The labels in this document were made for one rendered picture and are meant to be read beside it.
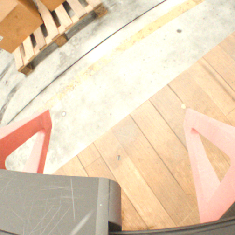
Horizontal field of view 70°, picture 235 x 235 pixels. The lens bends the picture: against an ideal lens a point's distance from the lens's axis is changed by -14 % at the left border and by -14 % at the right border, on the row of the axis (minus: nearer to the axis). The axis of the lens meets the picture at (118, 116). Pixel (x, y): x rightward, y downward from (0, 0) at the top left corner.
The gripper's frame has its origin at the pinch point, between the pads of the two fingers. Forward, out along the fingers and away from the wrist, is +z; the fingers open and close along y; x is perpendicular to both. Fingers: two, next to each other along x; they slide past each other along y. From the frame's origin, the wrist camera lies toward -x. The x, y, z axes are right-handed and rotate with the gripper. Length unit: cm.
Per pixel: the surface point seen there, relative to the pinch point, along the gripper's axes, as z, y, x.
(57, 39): 157, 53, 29
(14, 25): 158, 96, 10
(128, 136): 14.2, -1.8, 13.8
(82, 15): 159, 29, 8
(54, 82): 136, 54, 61
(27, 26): 167, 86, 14
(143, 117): 15.9, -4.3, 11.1
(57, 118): 110, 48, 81
